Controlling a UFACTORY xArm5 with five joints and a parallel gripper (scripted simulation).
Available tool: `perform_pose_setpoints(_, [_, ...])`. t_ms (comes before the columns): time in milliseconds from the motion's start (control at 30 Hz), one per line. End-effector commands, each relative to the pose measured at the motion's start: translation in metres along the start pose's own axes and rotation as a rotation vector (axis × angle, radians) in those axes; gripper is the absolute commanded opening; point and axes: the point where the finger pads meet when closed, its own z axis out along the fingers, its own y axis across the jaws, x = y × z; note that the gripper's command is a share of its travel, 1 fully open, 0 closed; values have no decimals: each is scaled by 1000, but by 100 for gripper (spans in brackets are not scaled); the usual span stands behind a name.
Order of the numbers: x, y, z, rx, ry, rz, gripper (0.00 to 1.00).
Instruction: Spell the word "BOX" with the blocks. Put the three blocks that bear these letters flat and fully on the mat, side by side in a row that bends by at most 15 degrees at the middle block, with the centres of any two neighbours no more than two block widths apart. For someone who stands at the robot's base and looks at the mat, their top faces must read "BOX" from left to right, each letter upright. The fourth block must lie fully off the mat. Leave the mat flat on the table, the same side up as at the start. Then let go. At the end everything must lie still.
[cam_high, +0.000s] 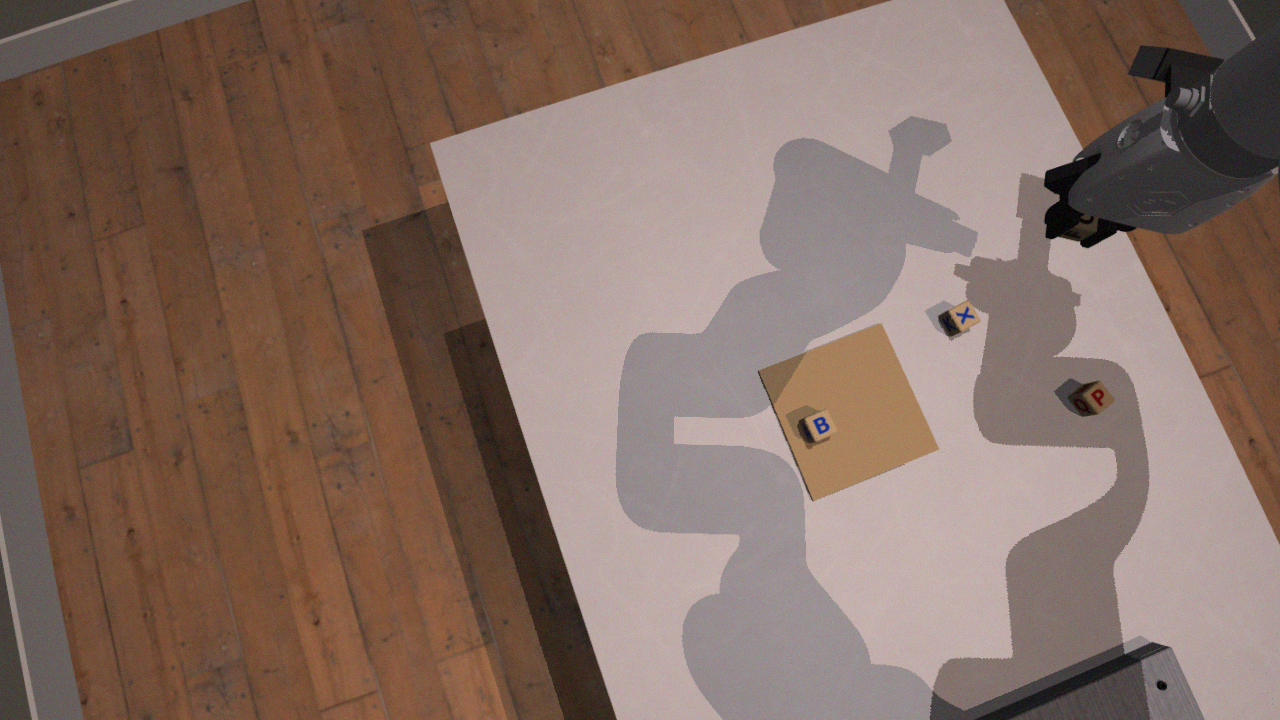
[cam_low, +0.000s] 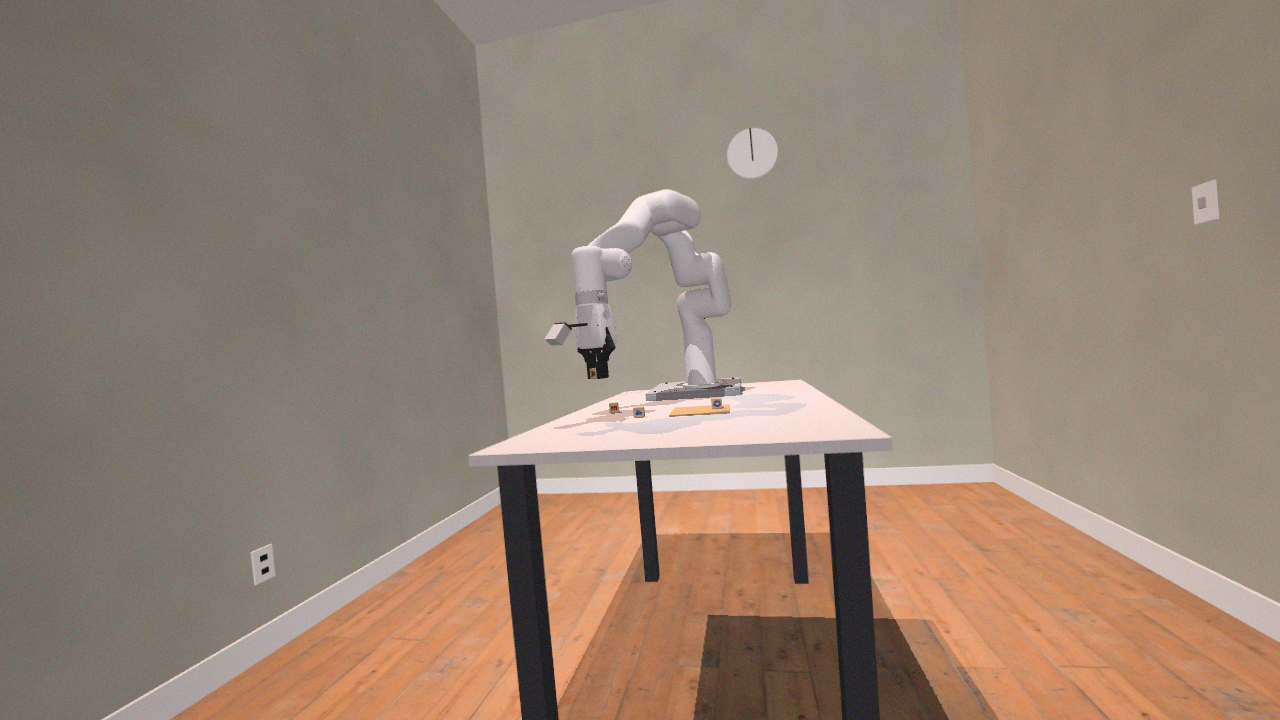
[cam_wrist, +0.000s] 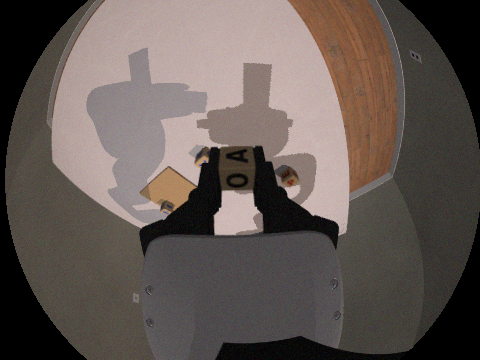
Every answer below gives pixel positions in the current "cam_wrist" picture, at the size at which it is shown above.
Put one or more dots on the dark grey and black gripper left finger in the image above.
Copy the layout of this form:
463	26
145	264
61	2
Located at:
193	215

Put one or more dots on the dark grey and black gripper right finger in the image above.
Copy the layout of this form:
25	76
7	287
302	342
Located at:
279	211

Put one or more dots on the tan square mat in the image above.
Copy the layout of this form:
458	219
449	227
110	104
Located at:
168	185

